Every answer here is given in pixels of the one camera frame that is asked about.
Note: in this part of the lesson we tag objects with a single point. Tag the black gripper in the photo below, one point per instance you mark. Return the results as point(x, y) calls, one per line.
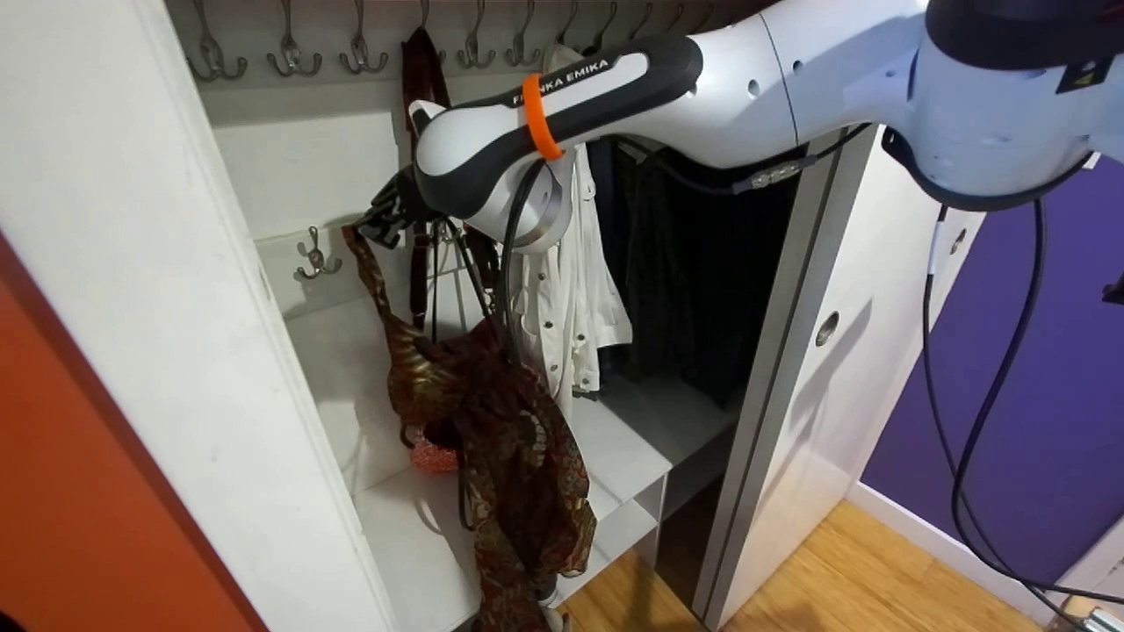
point(411, 206)

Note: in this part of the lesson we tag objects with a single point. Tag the white closet bench shelf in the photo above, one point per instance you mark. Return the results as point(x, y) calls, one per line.
point(373, 515)

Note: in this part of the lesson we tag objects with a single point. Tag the black hanging garments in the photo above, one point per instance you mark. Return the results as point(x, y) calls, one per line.
point(702, 282)

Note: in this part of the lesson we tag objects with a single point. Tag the red orange fabric piece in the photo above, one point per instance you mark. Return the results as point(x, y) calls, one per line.
point(433, 456)

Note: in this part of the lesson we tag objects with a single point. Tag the white baseboard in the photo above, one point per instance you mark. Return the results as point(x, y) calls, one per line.
point(936, 545)

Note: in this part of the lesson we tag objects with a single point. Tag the silver coat hook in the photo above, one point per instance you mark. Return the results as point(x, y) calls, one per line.
point(315, 264)
point(213, 57)
point(288, 57)
point(521, 45)
point(358, 52)
point(476, 51)

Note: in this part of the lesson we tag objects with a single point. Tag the orange board panel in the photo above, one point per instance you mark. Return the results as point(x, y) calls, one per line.
point(70, 503)

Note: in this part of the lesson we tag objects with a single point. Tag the round recessed door pull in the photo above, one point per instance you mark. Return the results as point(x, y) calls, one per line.
point(826, 327)

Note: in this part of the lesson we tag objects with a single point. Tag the small black wall fixture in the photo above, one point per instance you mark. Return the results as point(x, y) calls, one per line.
point(1114, 290)

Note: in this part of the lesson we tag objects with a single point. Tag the white hook rail board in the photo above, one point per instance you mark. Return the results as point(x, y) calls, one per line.
point(294, 98)
point(274, 264)

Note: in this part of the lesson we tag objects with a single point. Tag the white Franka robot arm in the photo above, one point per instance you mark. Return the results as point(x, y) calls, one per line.
point(760, 80)

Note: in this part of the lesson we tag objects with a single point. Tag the white button shirt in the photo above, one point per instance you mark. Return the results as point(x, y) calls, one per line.
point(575, 302)

